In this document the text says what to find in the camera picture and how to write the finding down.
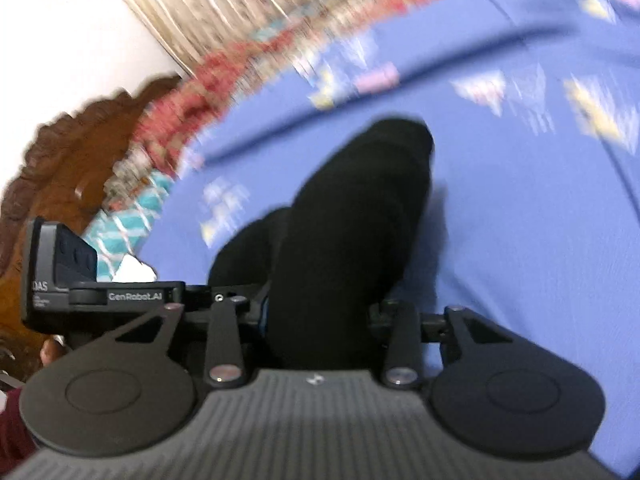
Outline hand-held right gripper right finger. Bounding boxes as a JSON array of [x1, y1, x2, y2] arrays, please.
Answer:
[[369, 299, 513, 391]]

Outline black pants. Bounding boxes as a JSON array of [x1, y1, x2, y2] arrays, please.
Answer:
[[207, 117, 436, 368]]

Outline teal patterned cloth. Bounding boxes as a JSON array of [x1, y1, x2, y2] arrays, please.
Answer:
[[82, 167, 173, 283]]

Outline red patterned quilt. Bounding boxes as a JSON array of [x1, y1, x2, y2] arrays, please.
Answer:
[[107, 0, 461, 196]]

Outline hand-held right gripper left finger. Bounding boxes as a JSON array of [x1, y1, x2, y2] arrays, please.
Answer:
[[115, 296, 271, 388]]

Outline beige floral curtain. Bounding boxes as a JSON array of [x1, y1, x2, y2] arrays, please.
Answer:
[[92, 0, 451, 76]]

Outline carved wooden headboard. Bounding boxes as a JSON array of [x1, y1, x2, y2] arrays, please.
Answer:
[[0, 75, 183, 381]]

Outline blue printed bedsheet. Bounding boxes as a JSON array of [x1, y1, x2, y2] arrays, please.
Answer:
[[135, 0, 640, 476]]

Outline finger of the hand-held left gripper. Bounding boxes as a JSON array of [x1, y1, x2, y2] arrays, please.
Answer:
[[184, 282, 273, 306]]

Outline person's left hand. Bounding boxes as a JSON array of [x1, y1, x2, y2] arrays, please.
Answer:
[[39, 336, 71, 367]]

